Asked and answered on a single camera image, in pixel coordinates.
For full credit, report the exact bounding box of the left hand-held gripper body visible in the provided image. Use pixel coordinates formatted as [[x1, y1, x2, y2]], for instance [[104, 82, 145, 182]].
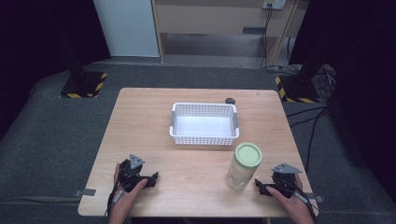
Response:
[[117, 153, 148, 193]]

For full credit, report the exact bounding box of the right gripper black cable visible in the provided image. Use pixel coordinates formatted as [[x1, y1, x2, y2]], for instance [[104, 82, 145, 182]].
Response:
[[284, 178, 320, 217]]

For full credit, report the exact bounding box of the white panel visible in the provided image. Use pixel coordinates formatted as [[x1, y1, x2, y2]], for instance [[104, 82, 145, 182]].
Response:
[[92, 0, 161, 58]]

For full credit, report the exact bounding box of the white power strip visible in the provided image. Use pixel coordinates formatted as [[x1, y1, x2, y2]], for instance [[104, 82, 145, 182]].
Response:
[[262, 0, 287, 10]]

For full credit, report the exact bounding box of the black floor cable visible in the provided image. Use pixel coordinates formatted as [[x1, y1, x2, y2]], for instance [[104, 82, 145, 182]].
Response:
[[286, 105, 330, 127], [304, 106, 331, 173]]

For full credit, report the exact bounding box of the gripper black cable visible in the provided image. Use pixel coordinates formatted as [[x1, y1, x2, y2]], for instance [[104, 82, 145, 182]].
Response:
[[284, 178, 320, 217], [105, 181, 125, 220]]

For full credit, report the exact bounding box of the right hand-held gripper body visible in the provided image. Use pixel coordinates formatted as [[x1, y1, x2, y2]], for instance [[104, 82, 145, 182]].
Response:
[[270, 162, 304, 200]]

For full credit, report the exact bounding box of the clear jar with green lid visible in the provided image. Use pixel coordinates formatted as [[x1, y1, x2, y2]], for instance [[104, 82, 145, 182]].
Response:
[[225, 142, 263, 191]]

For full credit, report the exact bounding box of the black hanging power cable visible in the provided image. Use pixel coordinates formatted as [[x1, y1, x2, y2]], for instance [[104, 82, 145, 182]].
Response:
[[260, 7, 274, 70]]

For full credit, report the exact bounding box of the person's right hand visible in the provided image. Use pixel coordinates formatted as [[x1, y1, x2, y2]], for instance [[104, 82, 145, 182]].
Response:
[[265, 174, 313, 217]]

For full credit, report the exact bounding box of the light wooden shelf unit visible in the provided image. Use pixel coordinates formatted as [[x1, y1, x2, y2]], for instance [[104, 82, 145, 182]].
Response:
[[150, 0, 310, 65]]

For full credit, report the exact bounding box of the tangled black cable bundle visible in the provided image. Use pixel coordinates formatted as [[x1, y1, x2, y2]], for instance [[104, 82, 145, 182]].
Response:
[[316, 64, 338, 100]]

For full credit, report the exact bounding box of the black curtain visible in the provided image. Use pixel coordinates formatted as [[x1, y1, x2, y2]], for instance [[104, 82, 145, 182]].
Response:
[[0, 0, 112, 139], [289, 0, 396, 195]]

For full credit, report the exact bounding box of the person's left hand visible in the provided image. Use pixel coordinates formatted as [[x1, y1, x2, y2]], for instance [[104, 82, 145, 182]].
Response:
[[111, 162, 149, 216]]

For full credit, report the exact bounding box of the white plastic basket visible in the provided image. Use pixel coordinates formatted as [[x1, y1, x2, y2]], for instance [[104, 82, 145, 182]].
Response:
[[169, 102, 241, 147]]

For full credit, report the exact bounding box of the grey tape strip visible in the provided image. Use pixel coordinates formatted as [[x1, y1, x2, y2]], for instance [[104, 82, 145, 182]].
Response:
[[73, 188, 97, 198], [304, 192, 325, 203]]

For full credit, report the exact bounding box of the striped-edge black stand base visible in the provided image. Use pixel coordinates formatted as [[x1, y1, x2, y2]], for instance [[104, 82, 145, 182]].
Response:
[[60, 70, 108, 99], [274, 74, 321, 104]]

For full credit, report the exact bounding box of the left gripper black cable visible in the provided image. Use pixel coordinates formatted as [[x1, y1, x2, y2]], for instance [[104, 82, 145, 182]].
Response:
[[105, 181, 125, 220]]

